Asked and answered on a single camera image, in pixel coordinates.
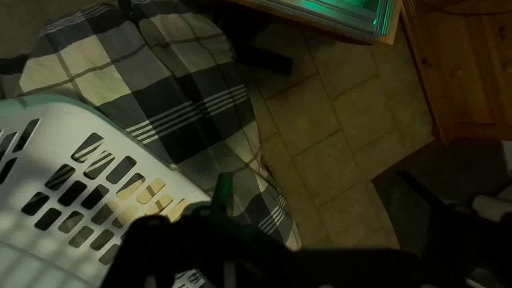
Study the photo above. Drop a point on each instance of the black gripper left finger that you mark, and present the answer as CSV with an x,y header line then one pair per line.
x,y
154,251

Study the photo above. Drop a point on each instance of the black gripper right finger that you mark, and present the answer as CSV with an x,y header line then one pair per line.
x,y
463,248

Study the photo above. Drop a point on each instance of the white plastic laundry basket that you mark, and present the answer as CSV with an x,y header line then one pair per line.
x,y
71,184

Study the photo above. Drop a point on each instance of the plaid bed comforter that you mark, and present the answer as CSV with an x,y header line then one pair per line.
x,y
169,77

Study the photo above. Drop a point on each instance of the wooden nightstand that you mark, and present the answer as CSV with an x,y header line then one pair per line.
x,y
463,50

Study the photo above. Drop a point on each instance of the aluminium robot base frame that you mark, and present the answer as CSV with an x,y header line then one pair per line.
x,y
372,21

